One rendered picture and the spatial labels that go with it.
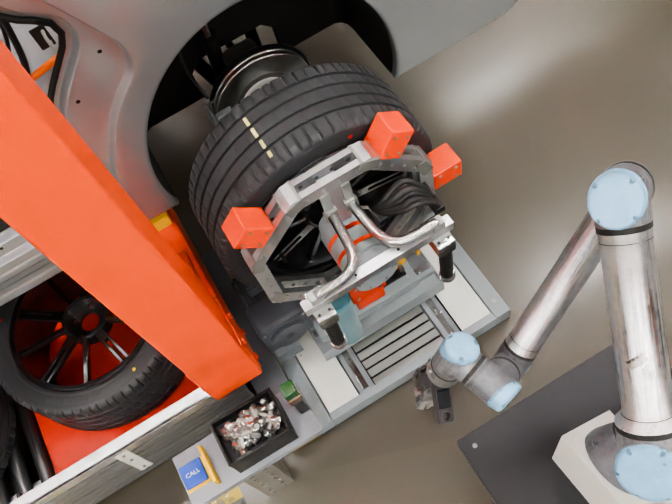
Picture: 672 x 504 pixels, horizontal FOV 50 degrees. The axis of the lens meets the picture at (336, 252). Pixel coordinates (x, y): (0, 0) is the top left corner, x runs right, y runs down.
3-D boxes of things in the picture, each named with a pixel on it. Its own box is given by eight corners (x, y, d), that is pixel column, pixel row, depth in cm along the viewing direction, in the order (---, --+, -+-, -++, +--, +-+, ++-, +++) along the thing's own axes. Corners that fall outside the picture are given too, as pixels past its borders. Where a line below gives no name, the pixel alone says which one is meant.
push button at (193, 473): (200, 457, 215) (198, 456, 213) (210, 478, 212) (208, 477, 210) (180, 470, 214) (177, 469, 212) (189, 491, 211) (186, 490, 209)
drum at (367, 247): (363, 217, 205) (355, 191, 192) (403, 273, 195) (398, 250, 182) (320, 242, 203) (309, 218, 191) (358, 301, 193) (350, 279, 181)
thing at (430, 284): (392, 219, 283) (390, 207, 274) (444, 290, 266) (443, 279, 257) (281, 286, 278) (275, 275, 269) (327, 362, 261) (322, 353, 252)
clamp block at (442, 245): (436, 223, 186) (435, 213, 181) (456, 249, 182) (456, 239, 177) (420, 233, 186) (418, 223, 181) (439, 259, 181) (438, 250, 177)
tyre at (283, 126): (285, 250, 247) (427, 110, 227) (319, 303, 236) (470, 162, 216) (137, 207, 193) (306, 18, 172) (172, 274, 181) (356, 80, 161)
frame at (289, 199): (428, 216, 224) (414, 106, 176) (440, 231, 221) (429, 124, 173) (276, 308, 219) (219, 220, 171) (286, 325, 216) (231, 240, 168)
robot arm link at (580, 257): (625, 143, 169) (489, 355, 202) (616, 151, 159) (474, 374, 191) (672, 168, 165) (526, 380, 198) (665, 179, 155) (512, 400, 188)
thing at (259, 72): (311, 107, 240) (303, 32, 212) (323, 123, 236) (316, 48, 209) (223, 147, 232) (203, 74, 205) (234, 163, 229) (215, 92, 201)
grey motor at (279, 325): (274, 259, 284) (250, 215, 253) (327, 345, 264) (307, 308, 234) (234, 283, 282) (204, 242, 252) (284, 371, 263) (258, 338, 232)
